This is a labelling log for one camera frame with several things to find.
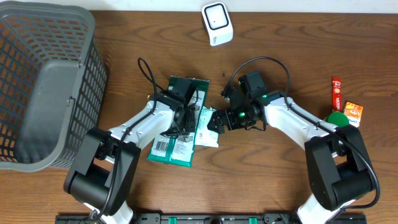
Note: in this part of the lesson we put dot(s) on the black mounting rail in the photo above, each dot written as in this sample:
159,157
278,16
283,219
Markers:
267,218

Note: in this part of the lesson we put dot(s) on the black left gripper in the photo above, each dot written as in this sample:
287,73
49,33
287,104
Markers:
191,124

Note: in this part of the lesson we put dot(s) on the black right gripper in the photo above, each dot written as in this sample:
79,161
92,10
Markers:
231,124

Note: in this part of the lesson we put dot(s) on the white barcode scanner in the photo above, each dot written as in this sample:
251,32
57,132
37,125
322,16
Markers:
217,23

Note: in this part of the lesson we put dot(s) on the green lid spice jar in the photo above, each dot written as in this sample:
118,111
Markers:
337,118

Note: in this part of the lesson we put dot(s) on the white teal wipes packet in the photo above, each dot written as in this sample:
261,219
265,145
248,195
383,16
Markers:
205,137

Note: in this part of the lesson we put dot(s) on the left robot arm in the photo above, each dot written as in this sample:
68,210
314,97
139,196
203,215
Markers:
103,170

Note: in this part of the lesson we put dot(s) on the red white sachet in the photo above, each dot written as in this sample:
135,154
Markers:
336,94

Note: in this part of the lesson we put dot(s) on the grey plastic shopping basket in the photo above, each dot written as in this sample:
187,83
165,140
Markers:
53,82

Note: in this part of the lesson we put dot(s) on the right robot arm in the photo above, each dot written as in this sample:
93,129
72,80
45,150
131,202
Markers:
339,168

